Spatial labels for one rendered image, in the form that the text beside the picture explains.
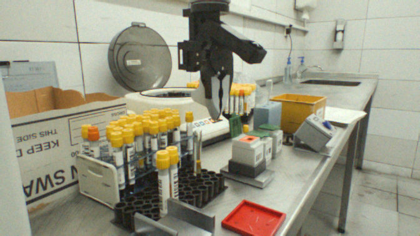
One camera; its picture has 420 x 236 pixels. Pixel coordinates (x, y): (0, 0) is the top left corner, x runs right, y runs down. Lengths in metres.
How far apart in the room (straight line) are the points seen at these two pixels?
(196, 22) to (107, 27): 0.48
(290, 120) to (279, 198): 0.37
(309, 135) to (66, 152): 0.50
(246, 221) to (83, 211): 0.24
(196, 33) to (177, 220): 0.33
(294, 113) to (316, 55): 2.14
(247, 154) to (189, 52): 0.22
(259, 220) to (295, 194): 0.10
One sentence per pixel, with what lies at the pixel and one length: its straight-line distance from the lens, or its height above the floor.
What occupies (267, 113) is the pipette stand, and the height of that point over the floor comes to 0.96.
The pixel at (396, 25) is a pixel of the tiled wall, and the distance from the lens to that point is 2.84.
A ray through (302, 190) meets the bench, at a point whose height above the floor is 0.88.
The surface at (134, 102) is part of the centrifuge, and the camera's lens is 0.74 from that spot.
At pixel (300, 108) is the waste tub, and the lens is 0.78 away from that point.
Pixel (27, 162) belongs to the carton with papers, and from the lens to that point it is 0.47.
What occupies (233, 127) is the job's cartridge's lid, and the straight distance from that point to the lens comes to 0.49.
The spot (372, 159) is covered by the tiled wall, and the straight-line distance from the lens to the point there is 3.00.
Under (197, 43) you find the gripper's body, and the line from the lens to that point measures 0.49.
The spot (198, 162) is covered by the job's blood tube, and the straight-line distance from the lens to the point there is 0.46.
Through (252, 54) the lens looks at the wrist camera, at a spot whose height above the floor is 1.10.
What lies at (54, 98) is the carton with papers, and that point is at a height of 0.99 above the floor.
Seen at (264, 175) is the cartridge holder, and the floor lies 0.89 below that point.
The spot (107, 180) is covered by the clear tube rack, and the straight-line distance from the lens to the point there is 0.43.
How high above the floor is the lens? 1.11
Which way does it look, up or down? 14 degrees down
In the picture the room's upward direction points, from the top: straight up
